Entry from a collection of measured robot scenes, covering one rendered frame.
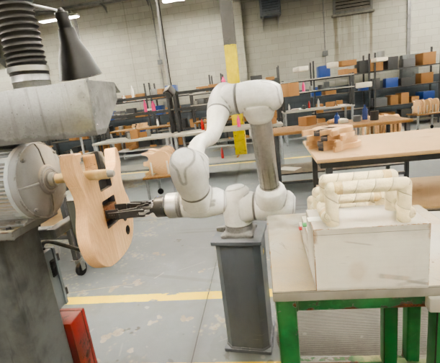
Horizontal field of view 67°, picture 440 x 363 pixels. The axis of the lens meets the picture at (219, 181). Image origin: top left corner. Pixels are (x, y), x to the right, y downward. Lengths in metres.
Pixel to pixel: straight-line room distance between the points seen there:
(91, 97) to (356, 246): 0.77
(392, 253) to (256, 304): 1.16
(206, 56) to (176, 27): 1.39
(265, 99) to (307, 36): 10.84
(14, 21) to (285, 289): 1.00
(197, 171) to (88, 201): 0.37
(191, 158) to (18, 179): 0.52
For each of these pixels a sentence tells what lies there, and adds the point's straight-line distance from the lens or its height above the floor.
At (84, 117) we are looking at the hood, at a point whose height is 1.44.
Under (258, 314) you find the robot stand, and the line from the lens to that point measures 2.00.
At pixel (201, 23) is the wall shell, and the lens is 12.37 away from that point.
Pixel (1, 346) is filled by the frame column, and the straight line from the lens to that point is 1.52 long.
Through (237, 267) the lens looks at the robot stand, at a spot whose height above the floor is 0.55.
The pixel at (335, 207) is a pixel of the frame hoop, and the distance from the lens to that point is 0.85.
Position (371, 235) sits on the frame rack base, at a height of 1.08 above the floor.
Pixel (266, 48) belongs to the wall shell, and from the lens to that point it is 12.08.
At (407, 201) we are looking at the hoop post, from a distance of 0.90.
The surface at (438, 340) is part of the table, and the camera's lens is 1.15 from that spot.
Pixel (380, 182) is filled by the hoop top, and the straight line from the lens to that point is 0.86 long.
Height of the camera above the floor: 1.44
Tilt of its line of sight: 14 degrees down
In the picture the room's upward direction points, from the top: 7 degrees counter-clockwise
